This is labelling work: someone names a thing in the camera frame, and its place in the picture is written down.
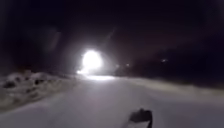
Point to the bright street lamp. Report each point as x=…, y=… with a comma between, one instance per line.
x=91, y=60

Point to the dim roadside verge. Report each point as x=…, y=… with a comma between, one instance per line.
x=186, y=87

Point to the grey paved road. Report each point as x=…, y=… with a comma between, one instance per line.
x=100, y=103

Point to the robot's own part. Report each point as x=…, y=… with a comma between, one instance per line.
x=142, y=116

